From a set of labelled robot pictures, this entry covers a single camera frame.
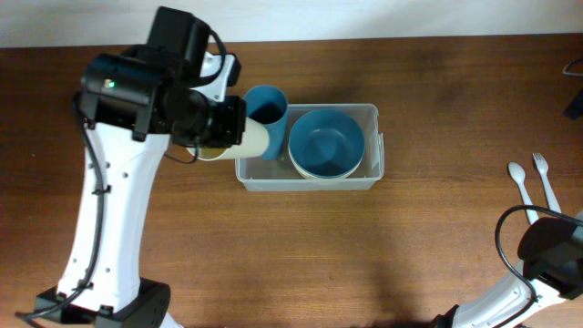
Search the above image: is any clear plastic container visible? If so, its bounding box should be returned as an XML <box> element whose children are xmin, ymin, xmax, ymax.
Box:
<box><xmin>235</xmin><ymin>103</ymin><xmax>384</xmax><ymax>191</ymax></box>

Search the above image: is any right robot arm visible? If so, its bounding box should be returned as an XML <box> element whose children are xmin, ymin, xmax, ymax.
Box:
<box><xmin>430</xmin><ymin>153</ymin><xmax>582</xmax><ymax>328</ymax></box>

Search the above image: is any white plastic spoon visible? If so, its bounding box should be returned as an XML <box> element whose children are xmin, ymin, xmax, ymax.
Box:
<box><xmin>507</xmin><ymin>162</ymin><xmax>539</xmax><ymax>224</ymax></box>

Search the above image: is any blue cup back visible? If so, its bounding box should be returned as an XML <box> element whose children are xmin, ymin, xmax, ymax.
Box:
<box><xmin>242</xmin><ymin>85</ymin><xmax>290</xmax><ymax>161</ymax></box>

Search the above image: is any cream bowl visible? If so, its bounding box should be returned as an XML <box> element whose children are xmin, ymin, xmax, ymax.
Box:
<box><xmin>294</xmin><ymin>166</ymin><xmax>356</xmax><ymax>179</ymax></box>
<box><xmin>287</xmin><ymin>152</ymin><xmax>364</xmax><ymax>178</ymax></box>

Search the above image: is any white plastic fork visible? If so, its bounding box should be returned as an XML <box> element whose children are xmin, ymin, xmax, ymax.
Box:
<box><xmin>532</xmin><ymin>153</ymin><xmax>561</xmax><ymax>212</ymax></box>

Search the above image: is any cream bowl back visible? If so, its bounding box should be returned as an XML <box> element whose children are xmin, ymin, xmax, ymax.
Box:
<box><xmin>287</xmin><ymin>152</ymin><xmax>364</xmax><ymax>178</ymax></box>

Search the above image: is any cream bowl front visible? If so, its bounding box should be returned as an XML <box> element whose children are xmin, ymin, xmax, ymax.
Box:
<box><xmin>294</xmin><ymin>166</ymin><xmax>356</xmax><ymax>179</ymax></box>

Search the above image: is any blue cup front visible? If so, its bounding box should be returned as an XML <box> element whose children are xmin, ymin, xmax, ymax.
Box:
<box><xmin>243</xmin><ymin>85</ymin><xmax>288</xmax><ymax>129</ymax></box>

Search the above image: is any cream cup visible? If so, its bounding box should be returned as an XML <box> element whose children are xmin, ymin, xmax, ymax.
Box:
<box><xmin>198</xmin><ymin>118</ymin><xmax>270</xmax><ymax>161</ymax></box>

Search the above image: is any blue cup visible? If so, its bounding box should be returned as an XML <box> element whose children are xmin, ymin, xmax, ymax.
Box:
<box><xmin>243</xmin><ymin>85</ymin><xmax>288</xmax><ymax>129</ymax></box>
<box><xmin>242</xmin><ymin>85</ymin><xmax>290</xmax><ymax>161</ymax></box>

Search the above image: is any blue bowl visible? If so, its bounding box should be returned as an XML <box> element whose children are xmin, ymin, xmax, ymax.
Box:
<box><xmin>288</xmin><ymin>109</ymin><xmax>365</xmax><ymax>176</ymax></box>

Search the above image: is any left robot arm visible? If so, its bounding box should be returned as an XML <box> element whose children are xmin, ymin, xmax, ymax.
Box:
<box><xmin>20</xmin><ymin>6</ymin><xmax>246</xmax><ymax>327</ymax></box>

